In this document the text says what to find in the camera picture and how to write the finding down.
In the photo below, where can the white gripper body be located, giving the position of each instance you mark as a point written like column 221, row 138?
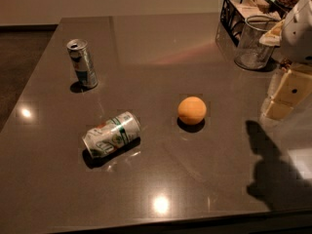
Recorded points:
column 298, row 36

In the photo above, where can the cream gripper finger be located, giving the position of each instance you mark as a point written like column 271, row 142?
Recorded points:
column 272, row 38
column 285, row 93

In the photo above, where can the green white 7up can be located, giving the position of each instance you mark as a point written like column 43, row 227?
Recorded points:
column 115, row 133

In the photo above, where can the silver blue energy drink can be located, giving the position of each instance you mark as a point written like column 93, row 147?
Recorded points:
column 82, row 62

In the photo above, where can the clear glass cup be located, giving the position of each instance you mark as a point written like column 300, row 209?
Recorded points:
column 250, row 53

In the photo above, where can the orange fruit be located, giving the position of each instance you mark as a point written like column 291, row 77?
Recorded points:
column 191, row 111

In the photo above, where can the black wire basket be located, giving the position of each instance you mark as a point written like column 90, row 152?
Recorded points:
column 234, row 13

